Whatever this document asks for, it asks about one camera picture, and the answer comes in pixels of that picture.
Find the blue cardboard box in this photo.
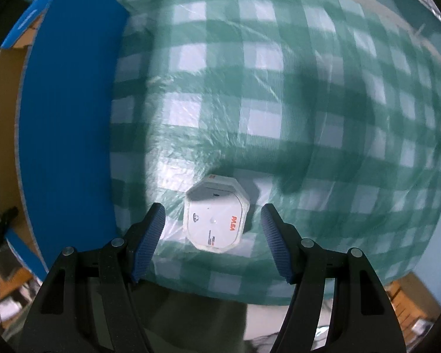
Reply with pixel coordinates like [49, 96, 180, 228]
[0, 0, 131, 282]

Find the green white checkered tablecloth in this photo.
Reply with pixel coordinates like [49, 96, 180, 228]
[108, 0, 441, 307]

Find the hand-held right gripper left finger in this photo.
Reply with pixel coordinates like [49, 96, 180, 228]
[22, 202, 166, 353]

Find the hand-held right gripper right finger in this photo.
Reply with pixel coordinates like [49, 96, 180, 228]
[261, 203, 407, 353]

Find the brown cardboard box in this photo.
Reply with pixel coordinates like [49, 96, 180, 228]
[384, 272, 441, 339]

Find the white octagonal box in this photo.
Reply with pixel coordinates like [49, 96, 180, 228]
[183, 174, 250, 254]

